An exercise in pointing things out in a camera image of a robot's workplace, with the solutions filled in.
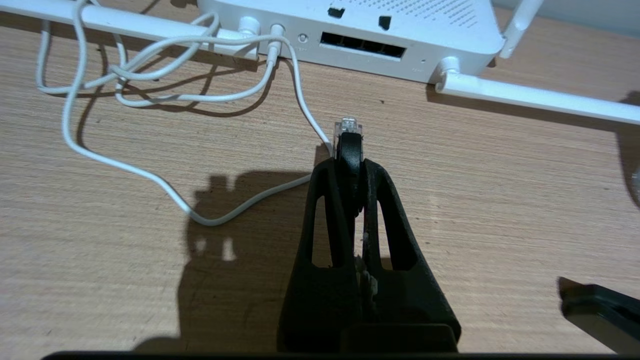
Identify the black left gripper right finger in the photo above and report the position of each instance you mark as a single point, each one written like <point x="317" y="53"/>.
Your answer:
<point x="400" y="300"/>

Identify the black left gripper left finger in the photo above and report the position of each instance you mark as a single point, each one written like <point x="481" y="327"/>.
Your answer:
<point x="320" y="300"/>

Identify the white router with antennas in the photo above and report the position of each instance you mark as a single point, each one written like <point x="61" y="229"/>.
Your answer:
<point x="400" y="30"/>

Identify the small black plastic clip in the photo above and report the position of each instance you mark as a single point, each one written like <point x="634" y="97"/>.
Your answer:
<point x="605" y="310"/>

